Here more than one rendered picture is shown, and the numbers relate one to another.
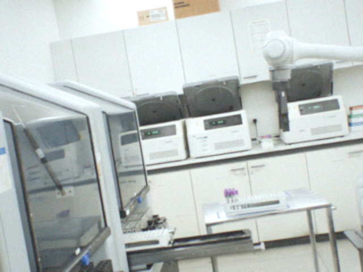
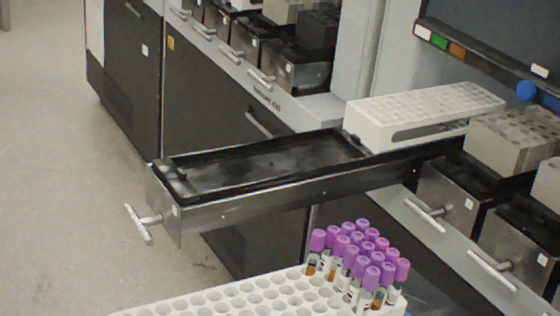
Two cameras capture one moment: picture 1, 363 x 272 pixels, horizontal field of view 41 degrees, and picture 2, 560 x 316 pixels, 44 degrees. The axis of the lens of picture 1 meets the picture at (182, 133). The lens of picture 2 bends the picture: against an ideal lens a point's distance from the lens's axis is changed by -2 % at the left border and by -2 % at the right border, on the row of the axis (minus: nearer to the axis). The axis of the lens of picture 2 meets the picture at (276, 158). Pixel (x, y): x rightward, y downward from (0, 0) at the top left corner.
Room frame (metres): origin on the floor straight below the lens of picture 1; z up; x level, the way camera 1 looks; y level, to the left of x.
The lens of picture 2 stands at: (2.76, -0.64, 1.36)
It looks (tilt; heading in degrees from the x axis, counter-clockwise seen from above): 30 degrees down; 141
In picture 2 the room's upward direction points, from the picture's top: 6 degrees clockwise
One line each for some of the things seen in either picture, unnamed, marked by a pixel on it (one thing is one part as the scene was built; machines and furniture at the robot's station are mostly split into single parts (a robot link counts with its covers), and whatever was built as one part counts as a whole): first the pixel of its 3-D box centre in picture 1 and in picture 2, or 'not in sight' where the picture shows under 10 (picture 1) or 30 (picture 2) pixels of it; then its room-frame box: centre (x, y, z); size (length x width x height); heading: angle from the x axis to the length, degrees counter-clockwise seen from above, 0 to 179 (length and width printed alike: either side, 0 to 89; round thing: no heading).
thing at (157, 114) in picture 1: (156, 127); not in sight; (4.66, 0.23, 1.22); 0.62 x 0.56 x 0.64; 172
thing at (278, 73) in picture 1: (279, 74); not in sight; (2.08, -0.45, 1.45); 0.09 x 0.09 x 0.06
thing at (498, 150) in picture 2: (136, 230); (494, 148); (2.20, 0.27, 0.85); 0.12 x 0.02 x 0.06; 174
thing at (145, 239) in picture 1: (134, 243); (425, 117); (2.05, 0.28, 0.83); 0.30 x 0.10 x 0.06; 84
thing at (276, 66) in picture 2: not in sight; (390, 50); (1.67, 0.57, 0.78); 0.73 x 0.14 x 0.09; 84
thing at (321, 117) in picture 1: (307, 101); not in sight; (4.50, -1.19, 1.25); 0.62 x 0.56 x 0.69; 173
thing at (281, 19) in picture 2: not in sight; (278, 9); (1.50, 0.35, 0.85); 0.12 x 0.02 x 0.06; 175
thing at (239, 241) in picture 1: (177, 250); (339, 161); (2.03, 0.10, 0.78); 0.73 x 0.14 x 0.09; 84
